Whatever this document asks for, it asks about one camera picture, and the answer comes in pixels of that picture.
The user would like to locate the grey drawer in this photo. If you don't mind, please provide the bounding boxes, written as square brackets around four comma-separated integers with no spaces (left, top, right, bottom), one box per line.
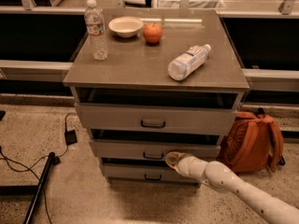
[90,129,220,161]
[100,158,198,185]
[75,103,236,135]

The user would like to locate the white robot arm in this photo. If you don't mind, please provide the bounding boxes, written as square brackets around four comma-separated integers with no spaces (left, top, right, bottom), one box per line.
[165,151,299,224]

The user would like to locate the grey bottom drawer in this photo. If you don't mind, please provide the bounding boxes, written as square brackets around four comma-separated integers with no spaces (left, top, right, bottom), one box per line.
[100,158,198,185]

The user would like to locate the grey drawer cabinet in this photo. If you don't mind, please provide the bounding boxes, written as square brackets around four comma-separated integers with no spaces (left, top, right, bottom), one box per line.
[63,7,251,187]

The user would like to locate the grey top drawer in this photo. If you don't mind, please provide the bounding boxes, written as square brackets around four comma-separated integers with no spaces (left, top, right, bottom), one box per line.
[75,103,236,135]

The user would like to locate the orange backpack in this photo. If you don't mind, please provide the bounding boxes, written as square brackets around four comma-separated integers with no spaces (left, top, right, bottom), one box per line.
[217,108,284,173]

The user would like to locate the lying white plastic bottle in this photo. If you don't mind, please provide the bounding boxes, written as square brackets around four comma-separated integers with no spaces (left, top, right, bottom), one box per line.
[168,44,211,81]

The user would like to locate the black power adapter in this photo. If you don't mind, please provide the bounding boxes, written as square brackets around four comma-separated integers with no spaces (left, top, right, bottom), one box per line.
[64,130,78,146]

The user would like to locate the red apple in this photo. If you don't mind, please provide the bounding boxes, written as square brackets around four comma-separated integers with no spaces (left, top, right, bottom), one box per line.
[143,22,163,44]

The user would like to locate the black stand leg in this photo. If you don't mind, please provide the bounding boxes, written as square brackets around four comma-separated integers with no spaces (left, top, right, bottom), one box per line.
[0,152,57,224]

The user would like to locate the white bowl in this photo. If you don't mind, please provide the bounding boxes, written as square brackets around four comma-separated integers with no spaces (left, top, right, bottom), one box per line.
[108,17,144,38]

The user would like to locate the upright clear water bottle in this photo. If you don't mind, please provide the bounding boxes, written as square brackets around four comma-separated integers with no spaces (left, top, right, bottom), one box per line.
[84,0,108,61]

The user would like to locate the black cable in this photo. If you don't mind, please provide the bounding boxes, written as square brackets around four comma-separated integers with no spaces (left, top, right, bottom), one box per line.
[0,112,78,224]

